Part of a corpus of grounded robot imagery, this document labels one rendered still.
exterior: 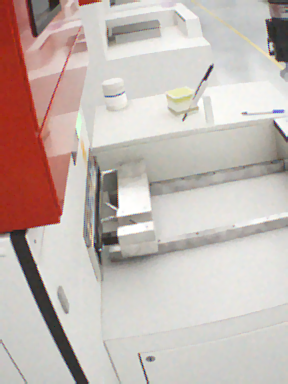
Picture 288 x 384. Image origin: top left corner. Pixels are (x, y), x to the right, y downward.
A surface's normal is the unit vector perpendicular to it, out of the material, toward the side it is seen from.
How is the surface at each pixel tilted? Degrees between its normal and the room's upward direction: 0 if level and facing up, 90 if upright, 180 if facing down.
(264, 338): 90
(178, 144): 90
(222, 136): 90
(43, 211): 90
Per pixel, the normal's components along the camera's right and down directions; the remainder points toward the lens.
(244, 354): 0.06, 0.48
